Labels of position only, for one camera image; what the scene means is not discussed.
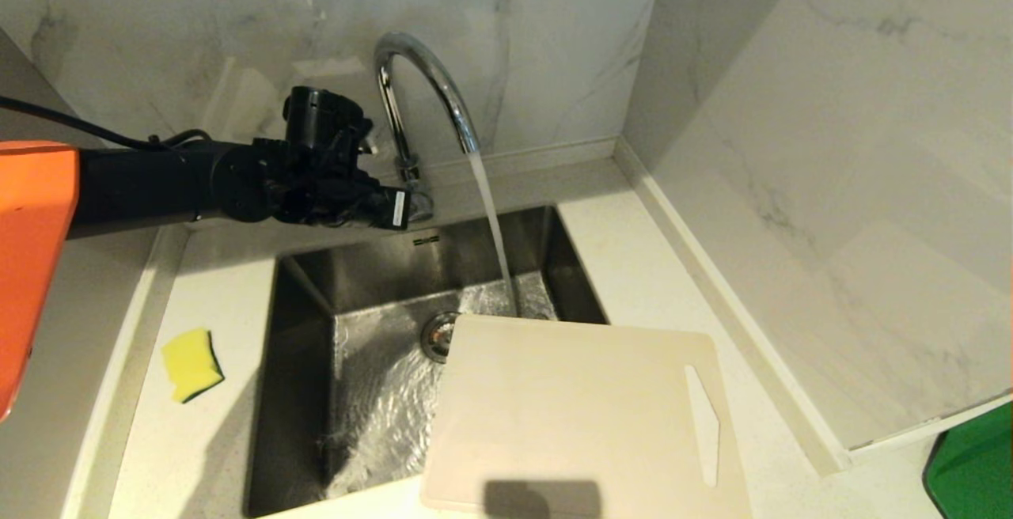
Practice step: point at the yellow sponge with dark pad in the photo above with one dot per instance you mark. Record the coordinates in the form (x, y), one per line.
(190, 361)

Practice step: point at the white plastic cutting board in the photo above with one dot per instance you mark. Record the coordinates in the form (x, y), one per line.
(570, 408)

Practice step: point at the stainless steel sink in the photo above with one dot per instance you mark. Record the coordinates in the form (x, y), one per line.
(372, 266)

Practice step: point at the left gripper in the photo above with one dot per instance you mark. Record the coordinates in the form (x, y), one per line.
(372, 206)

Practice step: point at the green plastic object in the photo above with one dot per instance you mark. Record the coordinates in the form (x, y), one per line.
(973, 471)

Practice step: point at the chrome gooseneck faucet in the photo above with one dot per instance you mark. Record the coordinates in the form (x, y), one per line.
(443, 84)

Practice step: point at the metal sink drain strainer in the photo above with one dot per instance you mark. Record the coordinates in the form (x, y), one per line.
(434, 337)

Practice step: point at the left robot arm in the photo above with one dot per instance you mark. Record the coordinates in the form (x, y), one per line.
(142, 183)

